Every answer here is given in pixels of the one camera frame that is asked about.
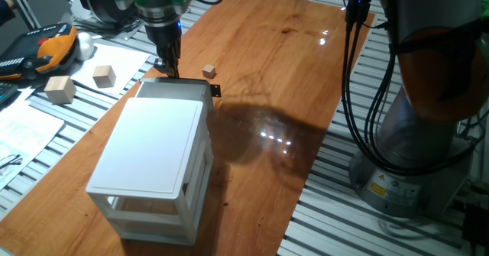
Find medium wooden cube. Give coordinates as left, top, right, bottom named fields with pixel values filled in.
left=92, top=64, right=117, bottom=89

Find printed white paper sheet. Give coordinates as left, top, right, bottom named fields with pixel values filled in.
left=0, top=101, right=65, bottom=191

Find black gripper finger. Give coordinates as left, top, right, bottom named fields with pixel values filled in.
left=153, top=49, right=171, bottom=78
left=167, top=38, right=181, bottom=79

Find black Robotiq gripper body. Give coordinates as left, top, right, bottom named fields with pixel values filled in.
left=144, top=19, right=183, bottom=54

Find white egg shaped object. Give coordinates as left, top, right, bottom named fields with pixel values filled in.
left=75, top=32, right=96, bottom=62

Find black orange teach pendant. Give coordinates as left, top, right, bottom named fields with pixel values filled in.
left=0, top=22, right=79, bottom=82

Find large wooden cube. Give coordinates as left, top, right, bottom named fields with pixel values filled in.
left=44, top=75, right=77, bottom=105

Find black computer keyboard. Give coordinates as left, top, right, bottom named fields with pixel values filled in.
left=0, top=81, right=19, bottom=106

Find small wooden cube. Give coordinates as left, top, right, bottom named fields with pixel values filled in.
left=202, top=63, right=217, bottom=80

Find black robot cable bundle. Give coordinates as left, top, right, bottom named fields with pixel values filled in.
left=339, top=0, right=489, bottom=177

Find black rimmed eyeglasses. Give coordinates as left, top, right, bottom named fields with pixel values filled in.
left=0, top=154, right=23, bottom=171

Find white plastic drawer cabinet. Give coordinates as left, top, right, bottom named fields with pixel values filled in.
left=86, top=97, right=215, bottom=246

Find glossy orange wooden board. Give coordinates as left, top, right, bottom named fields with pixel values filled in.
left=0, top=0, right=376, bottom=256

